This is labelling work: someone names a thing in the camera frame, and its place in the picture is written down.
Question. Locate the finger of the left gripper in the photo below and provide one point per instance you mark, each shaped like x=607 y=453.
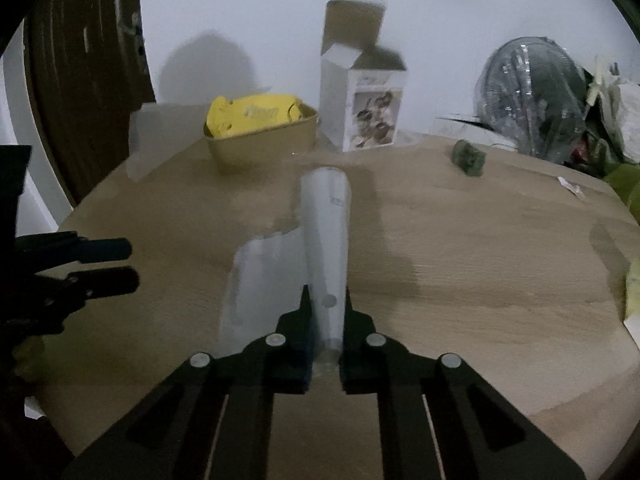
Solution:
x=81 y=286
x=95 y=248

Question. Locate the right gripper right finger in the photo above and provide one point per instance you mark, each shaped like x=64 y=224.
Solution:
x=439 y=419

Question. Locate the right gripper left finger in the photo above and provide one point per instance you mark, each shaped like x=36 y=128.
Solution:
x=210 y=418

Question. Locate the white plastic pouch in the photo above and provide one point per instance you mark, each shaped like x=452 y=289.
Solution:
x=270 y=272

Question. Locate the brown cardboard tray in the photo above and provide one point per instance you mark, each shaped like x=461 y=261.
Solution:
x=264 y=147

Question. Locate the yellow bag in tray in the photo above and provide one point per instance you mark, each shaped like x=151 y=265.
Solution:
x=229 y=118

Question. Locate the yellow tissue pack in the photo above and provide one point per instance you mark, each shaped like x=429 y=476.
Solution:
x=631 y=317

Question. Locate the small dark green object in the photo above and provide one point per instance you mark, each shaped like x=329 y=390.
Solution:
x=468 y=158

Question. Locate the small white wrapper scrap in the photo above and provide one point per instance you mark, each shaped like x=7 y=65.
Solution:
x=574 y=189

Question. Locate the olive green clothes pile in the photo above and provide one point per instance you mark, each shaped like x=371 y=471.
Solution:
x=603 y=158

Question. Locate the fan wrapped in plastic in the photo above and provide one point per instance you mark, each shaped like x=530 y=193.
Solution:
x=533 y=93

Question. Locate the white open carton box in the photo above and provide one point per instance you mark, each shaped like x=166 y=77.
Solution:
x=361 y=82

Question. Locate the white printed plastic bag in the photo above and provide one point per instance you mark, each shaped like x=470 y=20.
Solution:
x=618 y=98

